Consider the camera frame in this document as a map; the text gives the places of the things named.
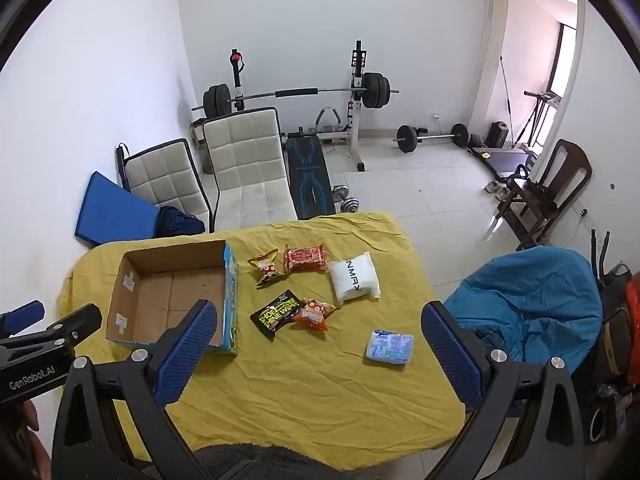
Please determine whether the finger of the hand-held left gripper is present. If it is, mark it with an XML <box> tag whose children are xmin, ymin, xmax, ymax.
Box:
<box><xmin>0</xmin><ymin>300</ymin><xmax>46</xmax><ymax>338</ymax></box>
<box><xmin>0</xmin><ymin>304</ymin><xmax>103</xmax><ymax>361</ymax></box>

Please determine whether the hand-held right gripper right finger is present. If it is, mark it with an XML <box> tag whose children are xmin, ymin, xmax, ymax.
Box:
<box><xmin>421</xmin><ymin>301</ymin><xmax>588</xmax><ymax>480</ymax></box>

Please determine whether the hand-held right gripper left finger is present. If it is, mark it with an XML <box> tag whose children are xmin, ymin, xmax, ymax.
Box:
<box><xmin>52</xmin><ymin>299</ymin><xmax>219</xmax><ymax>480</ymax></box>

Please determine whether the light blue tissue packet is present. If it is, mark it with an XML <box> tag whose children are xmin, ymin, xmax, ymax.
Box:
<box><xmin>365</xmin><ymin>330</ymin><xmax>415</xmax><ymax>366</ymax></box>

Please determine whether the cardboard box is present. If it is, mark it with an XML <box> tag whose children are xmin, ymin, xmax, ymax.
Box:
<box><xmin>105</xmin><ymin>240</ymin><xmax>240</xmax><ymax>357</ymax></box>

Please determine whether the yellow red snack packet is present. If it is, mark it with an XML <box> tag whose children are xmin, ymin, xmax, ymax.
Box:
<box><xmin>247</xmin><ymin>249</ymin><xmax>286</xmax><ymax>289</ymax></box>

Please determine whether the white tissue pack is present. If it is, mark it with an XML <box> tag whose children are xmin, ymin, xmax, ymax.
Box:
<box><xmin>327</xmin><ymin>251</ymin><xmax>381</xmax><ymax>306</ymax></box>

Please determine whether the red floral wipes packet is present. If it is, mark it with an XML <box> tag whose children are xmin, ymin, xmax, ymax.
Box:
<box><xmin>283</xmin><ymin>244</ymin><xmax>328</xmax><ymax>274</ymax></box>

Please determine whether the black yellow wipes packet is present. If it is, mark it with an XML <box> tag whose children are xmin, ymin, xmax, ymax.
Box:
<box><xmin>250</xmin><ymin>290</ymin><xmax>301</xmax><ymax>342</ymax></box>

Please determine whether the blue exercise mat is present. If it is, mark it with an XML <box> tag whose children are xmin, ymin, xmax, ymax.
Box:
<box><xmin>75</xmin><ymin>171</ymin><xmax>163</xmax><ymax>247</ymax></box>

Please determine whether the dark blue cloth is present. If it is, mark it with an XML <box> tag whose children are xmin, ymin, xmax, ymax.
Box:
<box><xmin>152</xmin><ymin>206</ymin><xmax>207</xmax><ymax>238</ymax></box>

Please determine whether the orange snack packet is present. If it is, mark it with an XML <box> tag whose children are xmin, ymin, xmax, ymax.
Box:
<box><xmin>291</xmin><ymin>298</ymin><xmax>338</xmax><ymax>332</ymax></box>

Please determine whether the yellow tablecloth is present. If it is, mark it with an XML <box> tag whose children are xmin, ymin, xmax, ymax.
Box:
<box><xmin>57</xmin><ymin>211</ymin><xmax>468</xmax><ymax>471</ymax></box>

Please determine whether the black bag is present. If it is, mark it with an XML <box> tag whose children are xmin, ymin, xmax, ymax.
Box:
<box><xmin>575</xmin><ymin>310</ymin><xmax>640</xmax><ymax>443</ymax></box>

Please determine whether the black folded stand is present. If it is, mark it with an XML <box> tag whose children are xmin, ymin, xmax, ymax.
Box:
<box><xmin>116</xmin><ymin>144</ymin><xmax>132</xmax><ymax>192</ymax></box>

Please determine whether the white quilted chair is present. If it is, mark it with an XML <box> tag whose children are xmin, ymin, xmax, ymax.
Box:
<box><xmin>202</xmin><ymin>106</ymin><xmax>299</xmax><ymax>233</ymax></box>
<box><xmin>122</xmin><ymin>138</ymin><xmax>212</xmax><ymax>221</ymax></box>

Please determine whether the red bag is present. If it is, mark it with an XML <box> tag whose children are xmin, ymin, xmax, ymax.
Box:
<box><xmin>625</xmin><ymin>270</ymin><xmax>640</xmax><ymax>361</ymax></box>

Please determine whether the black treadmill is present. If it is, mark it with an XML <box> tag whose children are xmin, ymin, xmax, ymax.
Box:
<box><xmin>467</xmin><ymin>91</ymin><xmax>563</xmax><ymax>181</ymax></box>

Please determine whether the black blue weight bench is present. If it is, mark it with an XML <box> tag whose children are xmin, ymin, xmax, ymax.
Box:
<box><xmin>285</xmin><ymin>132</ymin><xmax>337</xmax><ymax>219</ymax></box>

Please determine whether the dark wooden chair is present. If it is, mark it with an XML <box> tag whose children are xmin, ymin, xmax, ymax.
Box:
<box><xmin>495</xmin><ymin>139</ymin><xmax>593</xmax><ymax>252</ymax></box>

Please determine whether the short barbell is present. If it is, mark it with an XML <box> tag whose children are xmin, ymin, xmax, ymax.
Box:
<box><xmin>392</xmin><ymin>123</ymin><xmax>471</xmax><ymax>153</ymax></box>

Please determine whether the black speaker box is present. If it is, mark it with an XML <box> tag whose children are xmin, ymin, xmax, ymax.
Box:
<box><xmin>487</xmin><ymin>121</ymin><xmax>510</xmax><ymax>148</ymax></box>

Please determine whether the white barbell rack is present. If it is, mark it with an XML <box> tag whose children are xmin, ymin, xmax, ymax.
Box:
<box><xmin>229</xmin><ymin>40</ymin><xmax>368</xmax><ymax>173</ymax></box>

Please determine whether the long barbell with black plates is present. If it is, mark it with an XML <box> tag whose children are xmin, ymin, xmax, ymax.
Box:
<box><xmin>191</xmin><ymin>72</ymin><xmax>400</xmax><ymax>113</ymax></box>

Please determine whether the black metal frame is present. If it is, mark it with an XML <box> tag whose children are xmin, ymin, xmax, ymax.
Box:
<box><xmin>589</xmin><ymin>230</ymin><xmax>632</xmax><ymax>288</ymax></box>

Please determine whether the grey exercise handle frame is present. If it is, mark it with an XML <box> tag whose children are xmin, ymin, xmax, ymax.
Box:
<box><xmin>314</xmin><ymin>106</ymin><xmax>346</xmax><ymax>137</ymax></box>

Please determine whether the cream door frame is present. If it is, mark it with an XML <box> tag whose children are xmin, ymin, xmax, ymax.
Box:
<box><xmin>467</xmin><ymin>0</ymin><xmax>587</xmax><ymax>151</ymax></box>

